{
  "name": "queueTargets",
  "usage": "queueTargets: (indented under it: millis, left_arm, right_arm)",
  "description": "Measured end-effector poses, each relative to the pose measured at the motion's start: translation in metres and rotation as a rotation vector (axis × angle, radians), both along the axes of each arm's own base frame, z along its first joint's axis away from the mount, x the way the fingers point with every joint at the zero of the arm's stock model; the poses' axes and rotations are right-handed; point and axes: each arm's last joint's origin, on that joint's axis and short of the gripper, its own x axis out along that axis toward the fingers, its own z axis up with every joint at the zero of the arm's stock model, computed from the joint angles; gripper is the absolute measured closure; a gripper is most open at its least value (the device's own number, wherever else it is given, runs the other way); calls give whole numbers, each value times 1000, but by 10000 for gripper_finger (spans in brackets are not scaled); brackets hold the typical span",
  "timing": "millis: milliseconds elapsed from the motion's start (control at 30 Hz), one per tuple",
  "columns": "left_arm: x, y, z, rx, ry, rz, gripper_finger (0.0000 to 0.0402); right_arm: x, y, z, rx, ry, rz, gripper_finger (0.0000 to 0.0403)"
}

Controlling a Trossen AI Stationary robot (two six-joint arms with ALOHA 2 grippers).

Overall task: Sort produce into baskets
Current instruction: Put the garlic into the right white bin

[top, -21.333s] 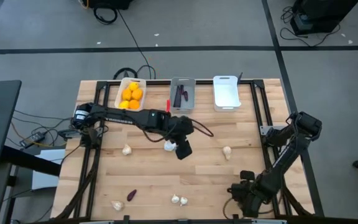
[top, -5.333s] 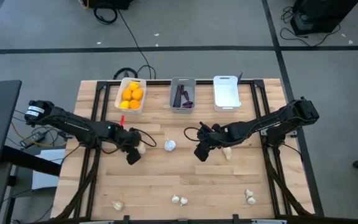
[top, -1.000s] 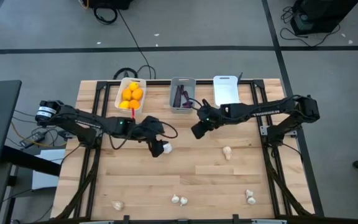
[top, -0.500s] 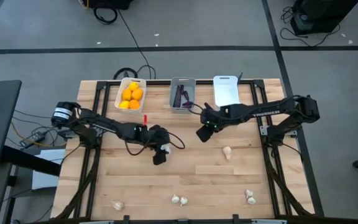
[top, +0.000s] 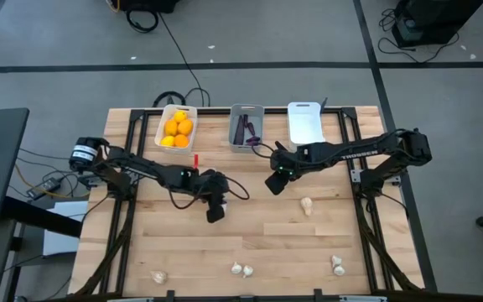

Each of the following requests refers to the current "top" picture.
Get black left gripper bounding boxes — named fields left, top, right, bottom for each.
left=189, top=168, right=231, bottom=224

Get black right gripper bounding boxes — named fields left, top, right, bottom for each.
left=264, top=141, right=325, bottom=196

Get long dark purple eggplant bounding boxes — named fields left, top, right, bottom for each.
left=232, top=115, right=246, bottom=147

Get grey plastic basket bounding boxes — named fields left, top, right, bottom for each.
left=227, top=103, right=266, bottom=154

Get translucent white plastic basket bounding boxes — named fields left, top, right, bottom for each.
left=153, top=103, right=199, bottom=155

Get white sheet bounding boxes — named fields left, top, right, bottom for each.
left=42, top=200, right=90, bottom=257

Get black power adapter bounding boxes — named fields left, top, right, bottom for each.
left=26, top=177, right=61, bottom=200

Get black box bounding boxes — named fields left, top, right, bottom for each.
left=117, top=0, right=179, bottom=13

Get black equipment cart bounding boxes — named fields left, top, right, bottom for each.
left=391, top=0, right=483, bottom=48

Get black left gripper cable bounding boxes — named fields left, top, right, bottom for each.
left=166, top=174, right=251, bottom=211

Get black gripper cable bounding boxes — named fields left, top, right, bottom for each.
left=166, top=174, right=251, bottom=211
left=250, top=141, right=277, bottom=160

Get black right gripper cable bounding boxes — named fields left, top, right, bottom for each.
left=250, top=141, right=277, bottom=160

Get black cable loops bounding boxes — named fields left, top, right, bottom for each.
left=152, top=86, right=211, bottom=109

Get black cable bundle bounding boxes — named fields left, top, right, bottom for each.
left=358, top=196, right=418, bottom=293
left=73, top=200, right=133, bottom=297

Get long black floor cable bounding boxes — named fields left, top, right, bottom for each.
left=157, top=12, right=207, bottom=108

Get thin black floor cables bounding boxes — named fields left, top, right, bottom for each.
left=14, top=146, right=100, bottom=198

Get tangled black cables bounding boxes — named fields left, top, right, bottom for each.
left=377, top=8, right=460, bottom=64

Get black cable coil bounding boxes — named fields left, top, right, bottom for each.
left=124, top=7, right=160, bottom=34

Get yellow cable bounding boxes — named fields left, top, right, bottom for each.
left=13, top=163, right=79, bottom=200

